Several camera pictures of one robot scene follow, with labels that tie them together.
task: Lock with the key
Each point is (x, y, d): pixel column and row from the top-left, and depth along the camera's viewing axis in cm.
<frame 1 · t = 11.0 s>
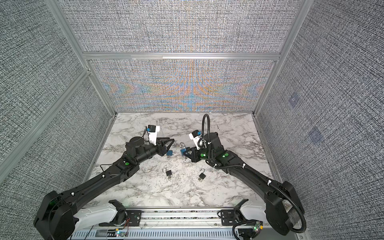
left hand: (172, 140, 75), fingers open
right hand: (184, 152, 77), fingers closed
black padlock bottom left: (168, 173, 89), on the table
black padlock bottom right: (202, 175, 89), on the table

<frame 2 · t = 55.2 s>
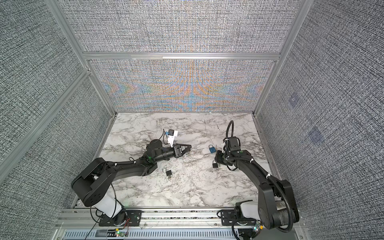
left hand: (190, 148, 79), fingers open
right hand: (216, 157, 89), fingers closed
black padlock bottom right: (214, 165, 94), on the table
the other named things where they were.

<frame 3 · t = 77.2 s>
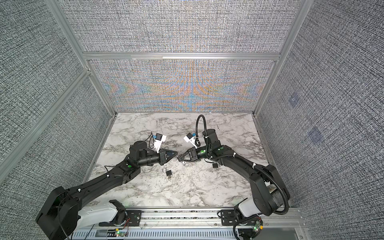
left hand: (177, 156, 75), fingers closed
right hand: (179, 158, 74), fingers closed
the named things where they were.

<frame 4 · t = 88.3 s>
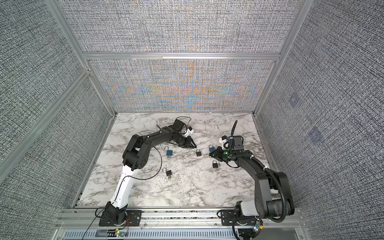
left hand: (195, 147, 99), fingers open
right hand: (210, 153, 88), fingers closed
blue padlock left: (169, 152, 100), on the table
the other named things where they were.

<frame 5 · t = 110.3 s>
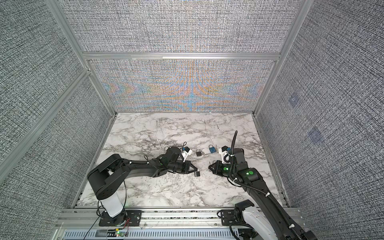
left hand: (197, 171, 83), fingers closed
right hand: (209, 166, 78), fingers closed
